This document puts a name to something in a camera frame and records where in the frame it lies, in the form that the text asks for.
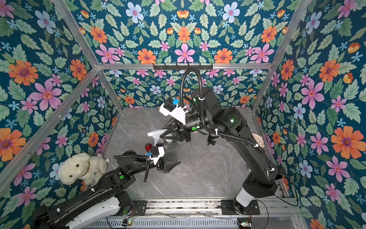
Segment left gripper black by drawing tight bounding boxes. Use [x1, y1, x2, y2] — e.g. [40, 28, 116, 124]
[128, 144, 178, 176]

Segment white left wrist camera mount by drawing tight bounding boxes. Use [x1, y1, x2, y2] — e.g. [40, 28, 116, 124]
[150, 144, 165, 166]

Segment cream round wall clock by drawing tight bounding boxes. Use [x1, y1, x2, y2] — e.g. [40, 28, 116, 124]
[252, 133, 269, 154]

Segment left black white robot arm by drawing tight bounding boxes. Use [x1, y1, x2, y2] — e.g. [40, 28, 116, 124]
[30, 150, 180, 229]

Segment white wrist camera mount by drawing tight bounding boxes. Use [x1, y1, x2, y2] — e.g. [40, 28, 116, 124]
[159, 98, 188, 125]
[150, 144, 165, 166]

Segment small red object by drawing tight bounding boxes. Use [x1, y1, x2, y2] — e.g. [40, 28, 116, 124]
[144, 143, 153, 155]

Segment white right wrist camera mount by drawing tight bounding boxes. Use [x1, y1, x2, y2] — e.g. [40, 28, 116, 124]
[159, 98, 188, 125]

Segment cream plush teddy bear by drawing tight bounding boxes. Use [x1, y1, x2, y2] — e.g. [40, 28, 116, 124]
[58, 153, 107, 185]

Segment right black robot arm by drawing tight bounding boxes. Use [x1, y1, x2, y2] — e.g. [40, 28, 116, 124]
[160, 68, 284, 214]

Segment metal base rail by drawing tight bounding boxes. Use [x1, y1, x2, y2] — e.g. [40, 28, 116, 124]
[129, 198, 308, 229]

